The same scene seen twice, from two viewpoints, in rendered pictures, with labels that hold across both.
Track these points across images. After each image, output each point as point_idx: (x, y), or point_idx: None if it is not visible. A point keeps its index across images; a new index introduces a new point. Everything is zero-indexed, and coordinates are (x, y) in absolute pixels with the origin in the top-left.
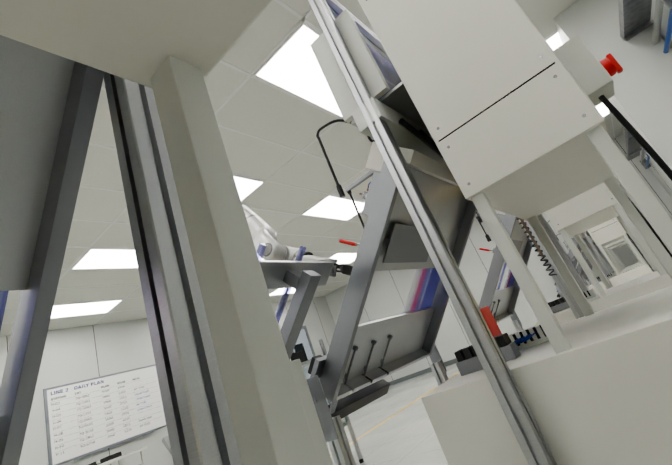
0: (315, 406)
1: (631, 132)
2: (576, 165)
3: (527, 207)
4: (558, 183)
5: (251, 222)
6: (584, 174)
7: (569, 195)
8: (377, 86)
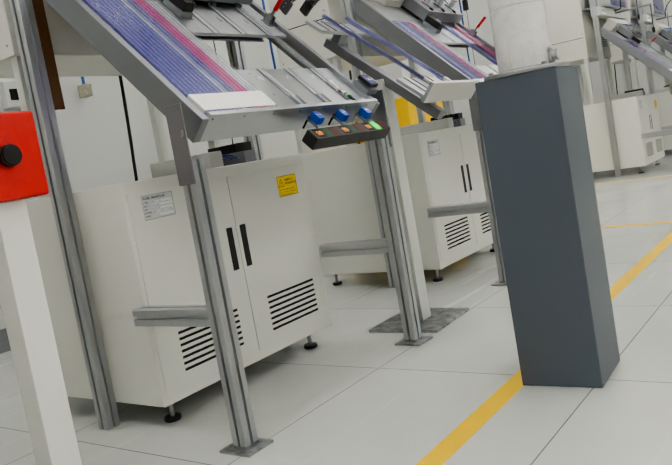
0: (384, 115)
1: (123, 85)
2: (105, 71)
3: (82, 59)
4: (91, 67)
5: None
6: (62, 72)
7: (10, 68)
8: None
